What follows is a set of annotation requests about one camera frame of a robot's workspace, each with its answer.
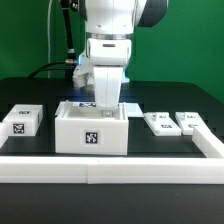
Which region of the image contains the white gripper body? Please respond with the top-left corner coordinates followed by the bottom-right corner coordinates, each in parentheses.
top-left (87, 38), bottom-right (131, 110)

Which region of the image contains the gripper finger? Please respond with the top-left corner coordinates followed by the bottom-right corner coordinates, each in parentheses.
top-left (102, 109), bottom-right (113, 117)

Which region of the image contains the white cabinet body box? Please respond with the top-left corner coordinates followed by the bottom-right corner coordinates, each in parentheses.
top-left (55, 101), bottom-right (129, 155)

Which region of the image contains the white cabinet door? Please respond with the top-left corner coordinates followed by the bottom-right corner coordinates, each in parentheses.
top-left (144, 112), bottom-right (181, 136)
top-left (175, 112), bottom-right (208, 135)

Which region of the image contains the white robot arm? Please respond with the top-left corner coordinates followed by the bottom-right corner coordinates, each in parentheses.
top-left (59, 0), bottom-right (169, 116)

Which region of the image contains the small white cabinet top box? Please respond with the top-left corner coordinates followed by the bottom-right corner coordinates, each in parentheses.
top-left (3, 104), bottom-right (43, 136)

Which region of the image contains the white marker sheet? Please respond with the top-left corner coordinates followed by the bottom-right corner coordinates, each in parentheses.
top-left (55, 101), bottom-right (143, 117)

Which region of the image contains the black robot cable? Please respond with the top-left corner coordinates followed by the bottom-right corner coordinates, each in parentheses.
top-left (27, 0), bottom-right (81, 80)

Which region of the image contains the white thin cable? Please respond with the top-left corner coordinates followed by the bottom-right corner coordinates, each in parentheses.
top-left (47, 0), bottom-right (54, 79)

